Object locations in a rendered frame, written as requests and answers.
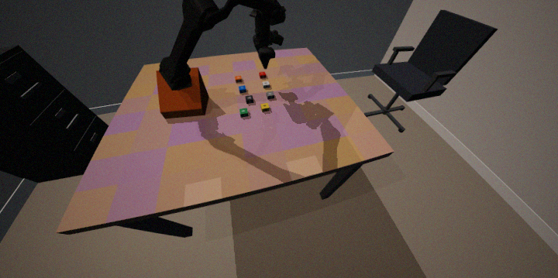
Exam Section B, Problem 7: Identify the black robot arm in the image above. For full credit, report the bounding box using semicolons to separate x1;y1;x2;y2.
159;0;286;91

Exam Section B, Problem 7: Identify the yellow block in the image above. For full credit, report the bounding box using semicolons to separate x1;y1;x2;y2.
260;103;270;112

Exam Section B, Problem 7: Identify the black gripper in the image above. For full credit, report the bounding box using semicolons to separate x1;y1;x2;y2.
253;28;275;70

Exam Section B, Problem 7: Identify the green block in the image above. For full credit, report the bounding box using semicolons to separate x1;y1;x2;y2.
239;108;248;118

